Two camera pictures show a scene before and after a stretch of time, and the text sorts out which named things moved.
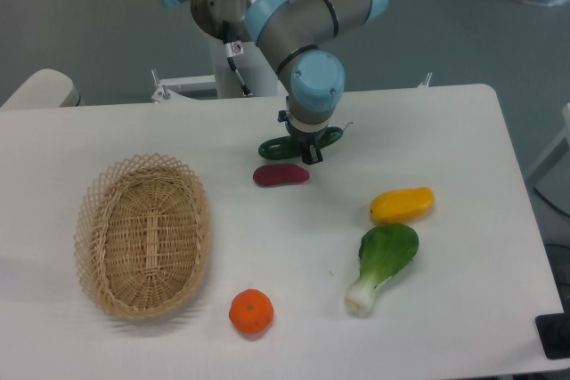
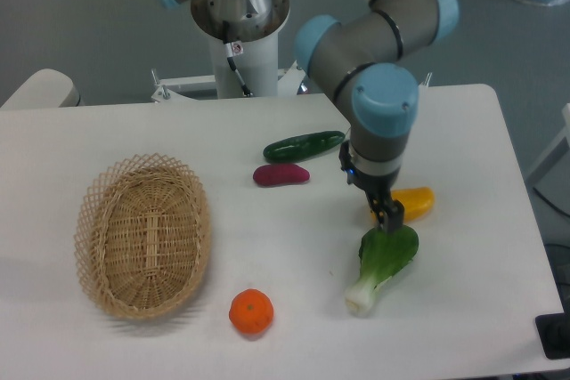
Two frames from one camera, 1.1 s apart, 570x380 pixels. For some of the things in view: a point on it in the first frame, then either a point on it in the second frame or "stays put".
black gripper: [313, 140] → [378, 188]
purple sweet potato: [274, 173] stays put
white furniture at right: [550, 176] stays put
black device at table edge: [553, 330] stays put
